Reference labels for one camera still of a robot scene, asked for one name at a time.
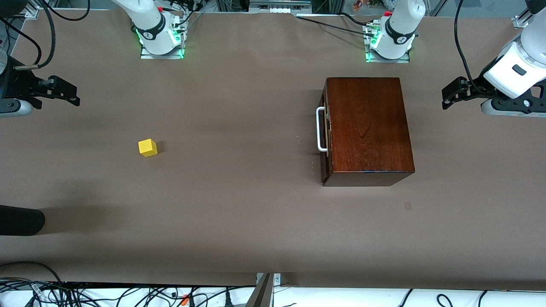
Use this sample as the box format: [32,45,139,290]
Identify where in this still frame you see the yellow wooden block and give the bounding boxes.
[138,139,158,157]

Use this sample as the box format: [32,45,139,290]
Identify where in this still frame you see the white metal drawer handle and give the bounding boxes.
[316,107,329,152]

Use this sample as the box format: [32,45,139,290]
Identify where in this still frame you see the wooden drawer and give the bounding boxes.
[322,81,331,170]

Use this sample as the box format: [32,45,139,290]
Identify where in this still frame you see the dark brown wooden cabinet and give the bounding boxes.
[321,77,415,187]

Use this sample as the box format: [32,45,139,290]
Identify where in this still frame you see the black cylindrical object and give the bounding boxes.
[0,205,46,236]

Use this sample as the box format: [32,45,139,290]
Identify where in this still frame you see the aluminium corner bracket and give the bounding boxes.
[512,9,534,29]

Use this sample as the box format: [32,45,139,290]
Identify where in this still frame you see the left arm black wrist cable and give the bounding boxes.
[454,0,482,93]

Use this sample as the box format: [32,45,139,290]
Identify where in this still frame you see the aluminium frame rail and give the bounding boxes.
[0,0,58,20]

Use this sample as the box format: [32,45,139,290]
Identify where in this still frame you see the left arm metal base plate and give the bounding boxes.
[366,50,411,64]

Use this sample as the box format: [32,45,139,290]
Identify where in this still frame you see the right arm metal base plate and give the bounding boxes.
[141,43,185,59]

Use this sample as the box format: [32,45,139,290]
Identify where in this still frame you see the black base cable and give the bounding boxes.
[296,16,372,35]

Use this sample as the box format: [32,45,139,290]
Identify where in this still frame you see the tangled black cables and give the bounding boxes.
[0,261,256,307]

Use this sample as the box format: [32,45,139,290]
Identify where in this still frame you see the grey aluminium frame strut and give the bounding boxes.
[245,273,282,307]

